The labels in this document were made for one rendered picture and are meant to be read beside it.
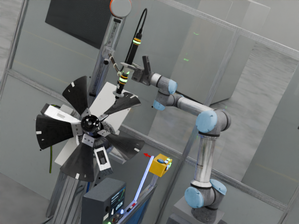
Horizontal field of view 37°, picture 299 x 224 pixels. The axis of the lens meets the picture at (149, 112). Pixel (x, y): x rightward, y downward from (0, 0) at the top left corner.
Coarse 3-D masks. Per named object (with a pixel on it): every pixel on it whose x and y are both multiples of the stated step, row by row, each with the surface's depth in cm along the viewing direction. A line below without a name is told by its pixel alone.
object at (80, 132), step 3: (75, 123) 286; (78, 123) 286; (72, 126) 287; (75, 126) 287; (78, 126) 287; (72, 129) 288; (75, 129) 288; (78, 129) 288; (81, 129) 288; (75, 132) 289; (78, 132) 289; (81, 132) 289; (75, 135) 290; (78, 135) 290
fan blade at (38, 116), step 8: (40, 120) 286; (48, 120) 286; (56, 120) 286; (40, 128) 287; (48, 128) 286; (56, 128) 286; (64, 128) 287; (40, 136) 287; (48, 136) 288; (56, 136) 288; (64, 136) 289; (72, 136) 290; (40, 144) 288; (48, 144) 289
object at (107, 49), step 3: (108, 45) 333; (105, 48) 325; (108, 48) 327; (111, 48) 330; (105, 51) 324; (108, 51) 325; (111, 51) 325; (114, 51) 326; (102, 54) 331; (105, 54) 325; (111, 54) 326; (105, 57) 326; (108, 57) 327
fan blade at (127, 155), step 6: (108, 138) 280; (114, 138) 283; (120, 138) 285; (126, 138) 287; (114, 144) 277; (120, 144) 279; (126, 144) 280; (132, 144) 282; (120, 150) 275; (126, 150) 276; (132, 150) 278; (126, 156) 273; (132, 156) 274
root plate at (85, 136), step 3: (84, 135) 283; (87, 135) 284; (84, 138) 282; (87, 138) 284; (90, 138) 286; (93, 138) 288; (84, 141) 282; (87, 141) 284; (90, 141) 286; (93, 141) 287; (87, 144) 283; (90, 144) 285
